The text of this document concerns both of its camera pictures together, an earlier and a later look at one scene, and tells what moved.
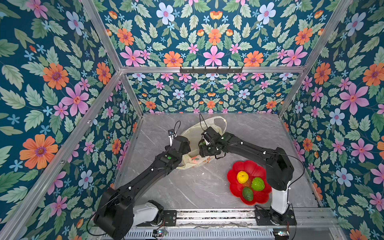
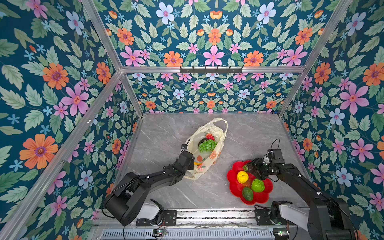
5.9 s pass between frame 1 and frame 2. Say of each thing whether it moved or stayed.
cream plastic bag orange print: moved
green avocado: stayed
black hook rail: stayed
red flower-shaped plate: stayed
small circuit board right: stayed
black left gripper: moved
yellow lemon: stayed
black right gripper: moved
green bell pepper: stayed
